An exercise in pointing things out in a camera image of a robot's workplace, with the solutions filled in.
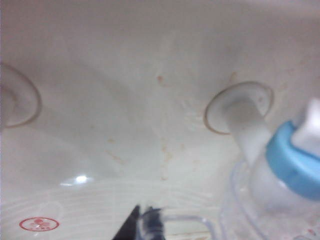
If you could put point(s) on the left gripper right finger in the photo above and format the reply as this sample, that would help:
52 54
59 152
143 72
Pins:
152 225

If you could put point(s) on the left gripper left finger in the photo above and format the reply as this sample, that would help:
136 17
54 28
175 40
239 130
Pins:
132 227

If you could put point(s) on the clear textured plastic mug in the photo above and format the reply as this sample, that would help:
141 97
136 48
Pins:
240 225

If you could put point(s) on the blue cold water tap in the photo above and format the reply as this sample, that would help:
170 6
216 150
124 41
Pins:
287 160

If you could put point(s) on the white water dispenser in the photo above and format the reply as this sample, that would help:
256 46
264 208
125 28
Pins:
125 75

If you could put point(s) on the red hot water tap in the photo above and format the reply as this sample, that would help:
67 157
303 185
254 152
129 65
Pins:
15 100

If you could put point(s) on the red round seal sticker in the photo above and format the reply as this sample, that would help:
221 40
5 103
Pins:
38 223

